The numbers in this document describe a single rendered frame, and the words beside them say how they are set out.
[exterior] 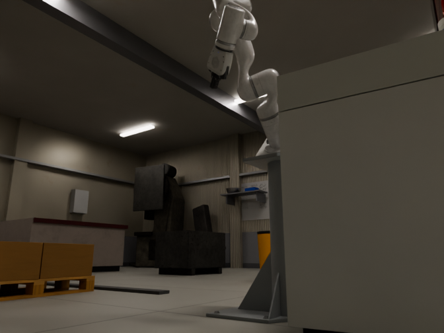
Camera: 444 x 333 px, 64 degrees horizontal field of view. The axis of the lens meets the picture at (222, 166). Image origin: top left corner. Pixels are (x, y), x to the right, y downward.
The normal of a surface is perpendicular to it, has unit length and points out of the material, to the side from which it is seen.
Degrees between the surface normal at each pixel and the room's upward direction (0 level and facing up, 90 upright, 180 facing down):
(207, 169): 90
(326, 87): 90
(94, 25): 90
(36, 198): 90
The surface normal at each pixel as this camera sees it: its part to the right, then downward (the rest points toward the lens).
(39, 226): 0.81, -0.15
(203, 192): -0.58, -0.20
